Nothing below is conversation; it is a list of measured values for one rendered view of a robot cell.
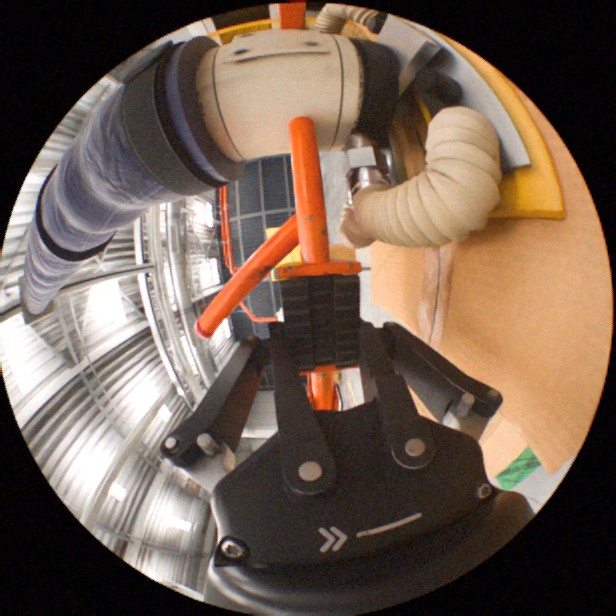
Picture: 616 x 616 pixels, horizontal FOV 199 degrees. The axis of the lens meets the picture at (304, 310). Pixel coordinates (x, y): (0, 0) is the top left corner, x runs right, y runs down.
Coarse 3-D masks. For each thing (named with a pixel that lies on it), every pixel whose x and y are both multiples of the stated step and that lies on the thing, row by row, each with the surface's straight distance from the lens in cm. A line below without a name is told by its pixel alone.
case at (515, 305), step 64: (576, 192) 15; (384, 256) 31; (448, 256) 19; (512, 256) 15; (576, 256) 14; (448, 320) 20; (512, 320) 15; (576, 320) 14; (512, 384) 16; (576, 384) 15; (576, 448) 17
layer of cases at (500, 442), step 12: (420, 408) 129; (492, 420) 88; (504, 420) 85; (492, 432) 90; (504, 432) 87; (516, 432) 84; (480, 444) 97; (492, 444) 92; (504, 444) 89; (516, 444) 86; (492, 456) 95; (504, 456) 91; (516, 456) 88; (492, 468) 98
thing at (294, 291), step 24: (288, 264) 14; (312, 264) 12; (336, 264) 12; (360, 264) 12; (288, 288) 11; (312, 288) 12; (336, 288) 11; (288, 312) 11; (312, 312) 12; (336, 312) 11; (288, 336) 12; (312, 336) 12; (336, 336) 12; (312, 360) 13; (336, 360) 13
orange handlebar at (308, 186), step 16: (288, 16) 24; (304, 16) 24; (304, 128) 16; (304, 144) 15; (304, 160) 14; (304, 176) 14; (320, 176) 14; (304, 192) 13; (320, 192) 14; (304, 208) 13; (320, 208) 13; (304, 224) 13; (320, 224) 13; (304, 240) 13; (320, 240) 13; (304, 256) 13; (320, 256) 13; (320, 384) 17; (336, 384) 21; (320, 400) 18; (336, 400) 19
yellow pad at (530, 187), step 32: (448, 64) 20; (480, 64) 19; (416, 96) 23; (448, 96) 17; (480, 96) 17; (512, 96) 16; (512, 128) 14; (512, 160) 14; (544, 160) 14; (512, 192) 14; (544, 192) 13
